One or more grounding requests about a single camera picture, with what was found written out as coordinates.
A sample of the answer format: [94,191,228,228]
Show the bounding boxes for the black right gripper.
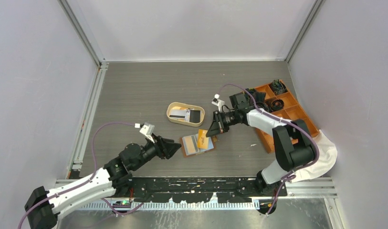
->
[206,110,238,138]

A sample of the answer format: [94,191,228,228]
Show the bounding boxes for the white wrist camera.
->
[211,94,225,112]
[139,123,155,143]

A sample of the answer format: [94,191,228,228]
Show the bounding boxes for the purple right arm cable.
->
[220,83,321,177]

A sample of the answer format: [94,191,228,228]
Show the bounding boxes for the white cards in tray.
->
[169,109,190,122]

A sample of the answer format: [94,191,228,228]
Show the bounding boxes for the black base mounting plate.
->
[112,177,287,203]

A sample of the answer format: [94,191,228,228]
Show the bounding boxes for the orange gold card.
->
[182,135,199,156]

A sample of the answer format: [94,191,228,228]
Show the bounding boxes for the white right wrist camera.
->
[211,94,225,112]

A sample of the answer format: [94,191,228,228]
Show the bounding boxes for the orange compartment organizer box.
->
[247,80,319,137]

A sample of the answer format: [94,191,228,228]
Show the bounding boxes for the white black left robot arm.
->
[20,135,181,229]

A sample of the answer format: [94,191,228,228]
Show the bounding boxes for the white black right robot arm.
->
[206,91,319,196]

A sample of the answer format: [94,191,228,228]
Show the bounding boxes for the white bucket hat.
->
[290,129,338,183]

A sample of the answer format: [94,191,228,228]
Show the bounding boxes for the black card in tray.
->
[189,110,201,124]

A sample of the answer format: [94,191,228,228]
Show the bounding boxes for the cream oval tray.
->
[166,102,205,127]

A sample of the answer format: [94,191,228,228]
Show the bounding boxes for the dark green item bundle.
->
[269,79,287,95]

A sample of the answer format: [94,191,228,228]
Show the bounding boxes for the brown leather card holder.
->
[179,134,217,157]

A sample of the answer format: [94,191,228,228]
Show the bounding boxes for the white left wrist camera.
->
[139,123,155,143]

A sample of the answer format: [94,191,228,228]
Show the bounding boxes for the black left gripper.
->
[132,133,181,171]

